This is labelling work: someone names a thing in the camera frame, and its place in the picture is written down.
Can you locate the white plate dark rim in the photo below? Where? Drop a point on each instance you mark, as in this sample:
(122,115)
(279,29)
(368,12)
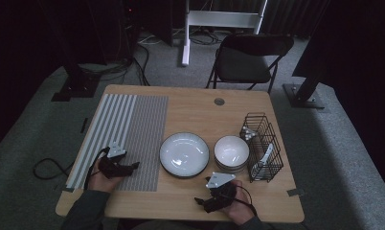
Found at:
(184,155)

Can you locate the dark curtain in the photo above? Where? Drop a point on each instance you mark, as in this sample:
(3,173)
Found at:
(356,48)

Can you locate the grey tape piece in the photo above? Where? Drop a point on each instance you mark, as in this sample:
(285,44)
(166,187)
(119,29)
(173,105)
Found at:
(295,192)

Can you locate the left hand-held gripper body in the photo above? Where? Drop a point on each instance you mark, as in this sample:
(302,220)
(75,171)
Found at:
(112,166)

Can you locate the dark strip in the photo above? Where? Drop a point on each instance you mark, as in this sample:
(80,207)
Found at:
(84,125)

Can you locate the black stand with base plate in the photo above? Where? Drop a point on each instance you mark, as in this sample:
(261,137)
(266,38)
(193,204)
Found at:
(304,97)
(75,87)

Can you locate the white ceramic spoon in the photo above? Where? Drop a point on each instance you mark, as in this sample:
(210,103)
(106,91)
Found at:
(266,156)

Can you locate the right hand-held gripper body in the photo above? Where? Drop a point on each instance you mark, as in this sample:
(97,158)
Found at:
(220,195)

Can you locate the black folding chair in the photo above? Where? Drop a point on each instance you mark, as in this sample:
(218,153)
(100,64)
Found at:
(241,64)

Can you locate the white metal stand frame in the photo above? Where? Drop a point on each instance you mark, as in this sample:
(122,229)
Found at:
(222,18)

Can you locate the grey striped placemat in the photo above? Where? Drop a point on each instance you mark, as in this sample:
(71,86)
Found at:
(142,127)

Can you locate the white chopstick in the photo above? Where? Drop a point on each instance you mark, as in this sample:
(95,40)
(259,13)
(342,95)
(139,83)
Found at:
(246,131)
(250,134)
(243,128)
(248,137)

